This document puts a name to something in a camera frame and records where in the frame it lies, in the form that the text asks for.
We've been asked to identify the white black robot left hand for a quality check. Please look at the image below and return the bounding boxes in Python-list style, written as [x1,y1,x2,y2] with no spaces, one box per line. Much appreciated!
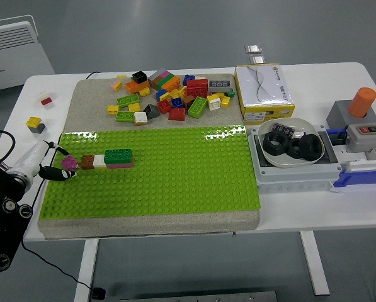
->
[13,140,79,182]

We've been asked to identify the magenta small brick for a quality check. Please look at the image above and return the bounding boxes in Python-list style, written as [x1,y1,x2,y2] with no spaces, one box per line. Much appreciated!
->
[60,155,81,171]

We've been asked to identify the green studded baseplate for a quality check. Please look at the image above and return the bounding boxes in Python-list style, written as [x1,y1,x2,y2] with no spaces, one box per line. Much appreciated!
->
[38,125,262,220]

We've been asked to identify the brown small brick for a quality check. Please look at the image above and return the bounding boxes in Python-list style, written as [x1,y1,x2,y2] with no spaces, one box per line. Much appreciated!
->
[80,154,96,171]

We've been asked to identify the grey-brown mat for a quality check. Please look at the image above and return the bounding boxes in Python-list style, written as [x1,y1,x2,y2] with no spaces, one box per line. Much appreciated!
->
[37,73,261,240]

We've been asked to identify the dark green long brick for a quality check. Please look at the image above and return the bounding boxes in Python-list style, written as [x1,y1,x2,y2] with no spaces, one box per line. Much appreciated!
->
[104,148,134,165]

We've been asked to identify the pink long brick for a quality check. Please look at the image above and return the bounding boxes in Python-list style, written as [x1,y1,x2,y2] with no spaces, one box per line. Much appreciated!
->
[106,159,134,169]

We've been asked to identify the white heater appliance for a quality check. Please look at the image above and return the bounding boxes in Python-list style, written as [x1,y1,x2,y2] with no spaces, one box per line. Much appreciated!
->
[0,14,55,94]

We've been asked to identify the white orange brick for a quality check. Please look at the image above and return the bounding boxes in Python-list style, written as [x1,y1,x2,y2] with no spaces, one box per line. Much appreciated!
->
[133,111,149,126]

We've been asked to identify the white table leg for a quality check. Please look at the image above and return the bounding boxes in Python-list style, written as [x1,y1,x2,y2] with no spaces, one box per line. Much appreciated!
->
[299,232,330,296]
[73,240,100,302]

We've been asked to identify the dark grey sloped brick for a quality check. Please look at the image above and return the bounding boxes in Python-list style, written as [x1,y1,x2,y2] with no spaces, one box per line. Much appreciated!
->
[142,103,160,120]

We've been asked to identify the grey stacked brick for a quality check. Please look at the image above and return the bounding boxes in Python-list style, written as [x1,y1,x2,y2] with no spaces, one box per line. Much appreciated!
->
[147,67,169,81]

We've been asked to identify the red sloped brick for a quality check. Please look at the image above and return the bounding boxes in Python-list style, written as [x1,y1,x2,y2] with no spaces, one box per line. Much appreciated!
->
[168,107,187,122]

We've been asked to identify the orange stacked brick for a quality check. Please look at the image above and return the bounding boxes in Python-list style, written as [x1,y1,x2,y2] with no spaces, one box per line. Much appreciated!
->
[162,77,181,94]

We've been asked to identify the large red brick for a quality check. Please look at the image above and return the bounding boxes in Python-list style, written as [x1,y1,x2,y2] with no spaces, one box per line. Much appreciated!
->
[186,79,209,98]

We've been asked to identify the white yellow brick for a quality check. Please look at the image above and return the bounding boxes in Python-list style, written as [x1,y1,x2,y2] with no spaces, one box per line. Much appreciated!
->
[206,94,222,111]

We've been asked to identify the grey long brick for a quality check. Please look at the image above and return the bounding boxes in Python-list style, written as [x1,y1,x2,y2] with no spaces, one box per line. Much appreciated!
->
[208,80,232,94]

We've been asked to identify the large black nut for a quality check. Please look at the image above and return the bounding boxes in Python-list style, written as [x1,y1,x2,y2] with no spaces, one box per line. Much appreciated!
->
[297,133,326,161]
[263,131,291,155]

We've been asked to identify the white yellow cardboard box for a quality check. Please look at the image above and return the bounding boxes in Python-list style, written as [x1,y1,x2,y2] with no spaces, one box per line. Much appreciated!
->
[234,64,296,123]

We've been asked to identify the white bowl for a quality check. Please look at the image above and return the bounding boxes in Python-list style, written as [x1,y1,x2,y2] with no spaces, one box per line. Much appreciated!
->
[258,117,326,170]

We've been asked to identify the purple circuit board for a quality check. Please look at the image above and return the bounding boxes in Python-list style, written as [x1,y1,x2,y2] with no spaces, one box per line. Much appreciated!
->
[271,121,297,137]

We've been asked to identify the grey junction box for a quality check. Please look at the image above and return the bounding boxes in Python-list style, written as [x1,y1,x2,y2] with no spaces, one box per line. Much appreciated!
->
[246,124,345,193]

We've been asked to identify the small black nut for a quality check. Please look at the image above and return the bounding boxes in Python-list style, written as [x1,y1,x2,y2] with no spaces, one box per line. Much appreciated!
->
[287,140,305,160]

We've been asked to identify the grey block with hole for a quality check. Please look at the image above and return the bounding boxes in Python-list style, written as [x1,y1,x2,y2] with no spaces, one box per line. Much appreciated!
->
[326,100,376,130]

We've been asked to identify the blue white mechanical fixture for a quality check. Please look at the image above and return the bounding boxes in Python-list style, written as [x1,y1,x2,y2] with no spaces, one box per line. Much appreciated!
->
[325,127,376,195]

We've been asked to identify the orange cylinder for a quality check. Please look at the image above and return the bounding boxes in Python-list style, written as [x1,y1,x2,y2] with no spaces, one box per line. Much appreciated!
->
[347,87,376,120]

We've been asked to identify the black floor cable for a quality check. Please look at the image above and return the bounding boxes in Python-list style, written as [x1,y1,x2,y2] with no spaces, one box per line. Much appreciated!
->
[21,238,96,292]

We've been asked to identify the grey switch box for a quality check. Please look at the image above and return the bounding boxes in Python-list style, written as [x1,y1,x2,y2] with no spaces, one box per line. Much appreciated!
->
[346,122,376,151]

